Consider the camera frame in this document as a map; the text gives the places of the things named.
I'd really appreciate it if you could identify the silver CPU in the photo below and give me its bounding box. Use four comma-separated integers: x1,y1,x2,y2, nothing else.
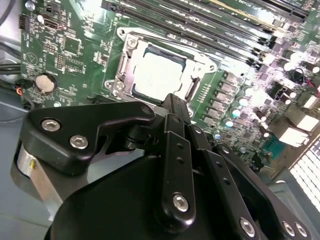
131,45,188,105

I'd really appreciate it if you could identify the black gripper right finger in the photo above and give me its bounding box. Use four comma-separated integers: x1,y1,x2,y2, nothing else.
187,123,313,240

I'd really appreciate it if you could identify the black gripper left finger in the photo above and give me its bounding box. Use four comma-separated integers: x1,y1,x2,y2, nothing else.
14,92,198,226

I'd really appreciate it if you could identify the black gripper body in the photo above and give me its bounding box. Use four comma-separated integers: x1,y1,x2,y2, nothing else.
44,151,241,240

